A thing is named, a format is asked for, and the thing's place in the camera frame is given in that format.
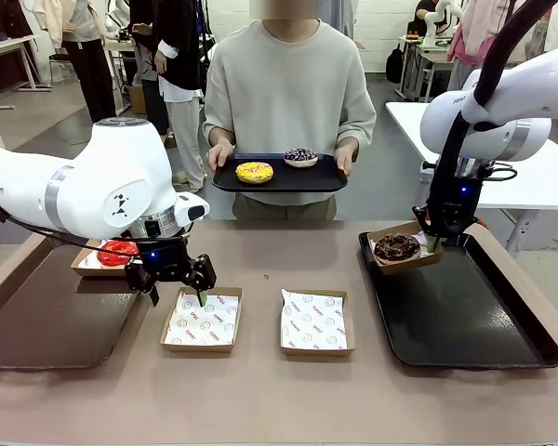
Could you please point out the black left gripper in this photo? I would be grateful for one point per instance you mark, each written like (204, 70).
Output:
(165, 265)

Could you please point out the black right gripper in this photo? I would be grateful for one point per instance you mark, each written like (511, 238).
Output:
(462, 204)

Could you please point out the brown cardboard donut box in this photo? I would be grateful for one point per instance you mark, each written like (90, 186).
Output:
(316, 351)
(90, 271)
(197, 347)
(414, 266)

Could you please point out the chocolate nut donut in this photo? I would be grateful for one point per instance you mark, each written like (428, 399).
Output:
(395, 248)

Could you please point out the red glazed donut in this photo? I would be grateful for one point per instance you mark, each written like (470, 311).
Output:
(116, 253)

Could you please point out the yellow sprinkled donut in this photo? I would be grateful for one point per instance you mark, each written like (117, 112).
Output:
(254, 173)

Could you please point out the black serving tray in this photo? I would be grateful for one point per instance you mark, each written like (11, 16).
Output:
(307, 179)

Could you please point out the purple white drizzled donut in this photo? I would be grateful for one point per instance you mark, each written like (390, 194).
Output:
(300, 157)

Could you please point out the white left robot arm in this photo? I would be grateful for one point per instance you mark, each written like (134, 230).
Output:
(97, 186)

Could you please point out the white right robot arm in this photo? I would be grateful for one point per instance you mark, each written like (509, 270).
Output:
(507, 111)

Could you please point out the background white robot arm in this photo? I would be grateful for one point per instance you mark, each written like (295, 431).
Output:
(439, 16)

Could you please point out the person's right forearm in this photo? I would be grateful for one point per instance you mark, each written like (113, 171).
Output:
(222, 137)

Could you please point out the person's left forearm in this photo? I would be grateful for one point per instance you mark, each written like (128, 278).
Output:
(347, 145)

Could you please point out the person's left hand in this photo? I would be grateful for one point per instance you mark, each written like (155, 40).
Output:
(346, 160)

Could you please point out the person's right hand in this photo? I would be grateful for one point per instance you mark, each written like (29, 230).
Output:
(219, 158)

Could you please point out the orange round stool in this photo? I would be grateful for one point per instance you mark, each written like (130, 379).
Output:
(482, 222)

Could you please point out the large white table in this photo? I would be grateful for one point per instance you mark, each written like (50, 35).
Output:
(539, 190)

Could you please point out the person's khaki trousers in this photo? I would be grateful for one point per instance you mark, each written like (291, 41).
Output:
(283, 209)

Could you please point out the background workbench with equipment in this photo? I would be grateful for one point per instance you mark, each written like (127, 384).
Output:
(423, 65)

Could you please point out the black backpack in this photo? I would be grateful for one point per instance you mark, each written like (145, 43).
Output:
(394, 65)

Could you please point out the person in pink top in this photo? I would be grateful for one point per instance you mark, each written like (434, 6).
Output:
(469, 42)

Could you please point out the person in grey sweater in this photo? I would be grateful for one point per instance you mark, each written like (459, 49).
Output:
(288, 93)

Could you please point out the small white desk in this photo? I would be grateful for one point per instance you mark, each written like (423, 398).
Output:
(4, 46)

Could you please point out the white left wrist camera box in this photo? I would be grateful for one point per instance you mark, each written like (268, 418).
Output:
(193, 210)

